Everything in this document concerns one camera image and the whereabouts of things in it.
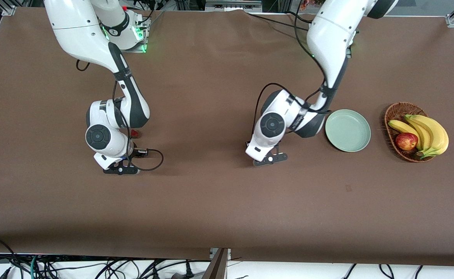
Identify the pale green plate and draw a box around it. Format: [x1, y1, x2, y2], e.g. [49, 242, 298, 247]
[325, 109, 371, 152]

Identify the brown table cover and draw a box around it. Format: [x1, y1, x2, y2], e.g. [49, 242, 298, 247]
[0, 8, 454, 268]

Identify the grey background device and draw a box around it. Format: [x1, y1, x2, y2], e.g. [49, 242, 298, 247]
[205, 0, 262, 12]

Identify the small yellow banana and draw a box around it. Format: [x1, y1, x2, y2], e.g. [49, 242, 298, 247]
[389, 120, 421, 151]

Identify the brown wicker basket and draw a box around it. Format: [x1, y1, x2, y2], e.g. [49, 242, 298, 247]
[384, 102, 440, 163]

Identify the red apple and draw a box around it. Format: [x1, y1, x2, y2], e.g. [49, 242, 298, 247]
[395, 133, 419, 151]

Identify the large yellow banana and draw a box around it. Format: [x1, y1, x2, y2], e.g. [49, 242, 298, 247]
[411, 115, 449, 159]

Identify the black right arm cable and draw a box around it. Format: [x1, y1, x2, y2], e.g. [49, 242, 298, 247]
[76, 60, 164, 171]

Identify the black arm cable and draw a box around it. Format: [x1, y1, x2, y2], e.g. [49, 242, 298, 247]
[246, 0, 333, 148]
[76, 60, 164, 171]

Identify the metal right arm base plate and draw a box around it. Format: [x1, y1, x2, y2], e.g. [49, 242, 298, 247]
[120, 12, 150, 53]

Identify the thin grey wire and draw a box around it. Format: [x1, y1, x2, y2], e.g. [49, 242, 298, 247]
[145, 11, 165, 32]

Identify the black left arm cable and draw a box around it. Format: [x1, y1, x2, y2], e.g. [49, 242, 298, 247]
[246, 0, 333, 148]

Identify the long black table cable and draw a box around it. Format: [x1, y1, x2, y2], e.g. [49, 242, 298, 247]
[244, 12, 311, 31]

